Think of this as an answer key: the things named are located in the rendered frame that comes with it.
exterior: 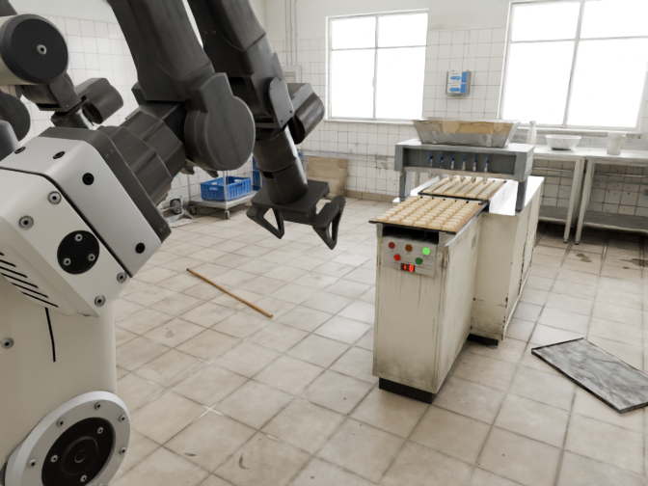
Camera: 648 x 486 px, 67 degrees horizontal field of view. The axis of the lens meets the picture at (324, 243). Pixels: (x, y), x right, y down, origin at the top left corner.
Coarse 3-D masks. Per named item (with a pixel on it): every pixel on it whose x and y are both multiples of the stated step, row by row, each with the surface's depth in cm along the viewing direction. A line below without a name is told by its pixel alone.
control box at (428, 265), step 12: (396, 240) 219; (408, 240) 218; (384, 252) 223; (396, 252) 220; (408, 252) 217; (420, 252) 215; (432, 252) 212; (384, 264) 225; (396, 264) 222; (408, 264) 219; (420, 264) 216; (432, 264) 213
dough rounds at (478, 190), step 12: (444, 180) 310; (456, 180) 311; (468, 180) 310; (480, 180) 310; (492, 180) 312; (432, 192) 286; (444, 192) 283; (456, 192) 285; (468, 192) 282; (480, 192) 284; (492, 192) 281
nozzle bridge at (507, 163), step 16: (400, 144) 281; (416, 144) 280; (432, 144) 280; (512, 144) 280; (400, 160) 283; (416, 160) 287; (448, 160) 278; (480, 160) 269; (496, 160) 266; (512, 160) 261; (528, 160) 261; (400, 176) 297; (480, 176) 267; (496, 176) 263; (512, 176) 259; (400, 192) 300
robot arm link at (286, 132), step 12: (288, 120) 65; (264, 132) 61; (276, 132) 61; (288, 132) 62; (264, 144) 61; (276, 144) 61; (288, 144) 63; (264, 156) 62; (276, 156) 62; (288, 156) 63; (264, 168) 64; (276, 168) 63
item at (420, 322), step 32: (480, 224) 270; (448, 256) 214; (384, 288) 232; (416, 288) 224; (448, 288) 223; (384, 320) 237; (416, 320) 228; (448, 320) 233; (384, 352) 242; (416, 352) 233; (448, 352) 245; (384, 384) 251; (416, 384) 238
